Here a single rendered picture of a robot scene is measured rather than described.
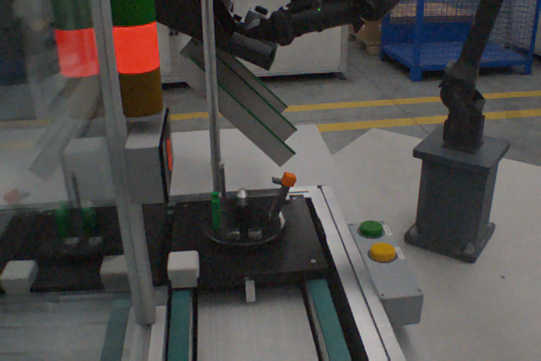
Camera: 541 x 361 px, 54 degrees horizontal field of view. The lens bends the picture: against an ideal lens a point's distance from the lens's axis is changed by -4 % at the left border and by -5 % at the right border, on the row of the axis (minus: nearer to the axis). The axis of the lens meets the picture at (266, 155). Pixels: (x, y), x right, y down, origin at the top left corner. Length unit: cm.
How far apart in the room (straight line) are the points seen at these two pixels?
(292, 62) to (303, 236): 414
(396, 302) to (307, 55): 429
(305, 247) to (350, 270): 8
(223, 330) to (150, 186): 29
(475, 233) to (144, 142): 69
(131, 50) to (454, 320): 66
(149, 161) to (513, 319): 65
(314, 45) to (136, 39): 445
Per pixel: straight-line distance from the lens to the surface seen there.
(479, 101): 108
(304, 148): 152
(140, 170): 61
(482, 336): 95
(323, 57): 507
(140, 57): 61
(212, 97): 105
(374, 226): 96
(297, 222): 97
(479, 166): 101
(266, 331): 83
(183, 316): 82
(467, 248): 110
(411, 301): 84
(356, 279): 87
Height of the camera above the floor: 147
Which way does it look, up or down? 24 degrees down
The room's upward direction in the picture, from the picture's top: 1 degrees counter-clockwise
